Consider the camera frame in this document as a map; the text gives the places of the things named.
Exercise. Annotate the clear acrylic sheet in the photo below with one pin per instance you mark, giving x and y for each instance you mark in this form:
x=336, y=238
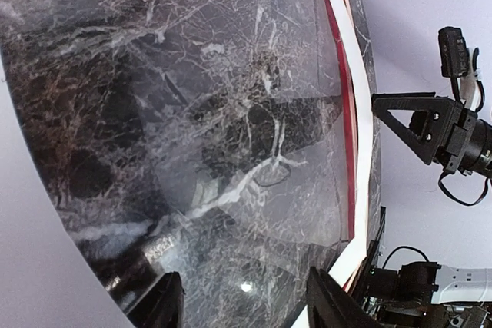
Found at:
x=192, y=113

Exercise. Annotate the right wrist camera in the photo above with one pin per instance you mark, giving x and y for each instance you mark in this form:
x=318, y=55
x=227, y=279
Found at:
x=457, y=60

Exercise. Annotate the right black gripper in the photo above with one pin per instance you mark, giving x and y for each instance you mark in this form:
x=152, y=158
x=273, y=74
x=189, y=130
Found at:
x=437, y=130

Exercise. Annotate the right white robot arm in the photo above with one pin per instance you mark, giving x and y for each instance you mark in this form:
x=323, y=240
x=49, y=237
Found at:
x=429, y=283

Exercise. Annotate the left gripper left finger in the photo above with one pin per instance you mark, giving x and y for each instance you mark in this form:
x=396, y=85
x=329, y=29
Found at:
x=162, y=306

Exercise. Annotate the red wooden picture frame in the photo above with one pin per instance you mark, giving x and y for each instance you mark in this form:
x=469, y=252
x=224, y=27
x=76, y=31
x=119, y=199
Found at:
x=358, y=131

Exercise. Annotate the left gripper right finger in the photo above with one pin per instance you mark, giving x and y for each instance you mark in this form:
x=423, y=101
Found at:
x=329, y=306

